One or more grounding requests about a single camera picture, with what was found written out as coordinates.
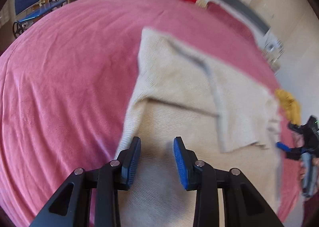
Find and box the beige knit sweater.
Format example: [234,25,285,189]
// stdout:
[118,28,281,226]

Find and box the blue folding chair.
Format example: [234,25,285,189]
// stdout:
[12,0,67,39]

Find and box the person right hand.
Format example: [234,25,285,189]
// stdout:
[299,158,318,197]

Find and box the yellow garment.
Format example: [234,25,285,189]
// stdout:
[275,89,301,125]

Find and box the white bedside table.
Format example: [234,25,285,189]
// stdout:
[258,30,284,74]

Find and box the pink bed blanket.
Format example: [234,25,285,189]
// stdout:
[0,0,302,227]

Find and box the dark pink pillow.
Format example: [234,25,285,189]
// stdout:
[207,1,256,45]

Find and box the cream plush toy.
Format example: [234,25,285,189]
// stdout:
[195,0,208,9]

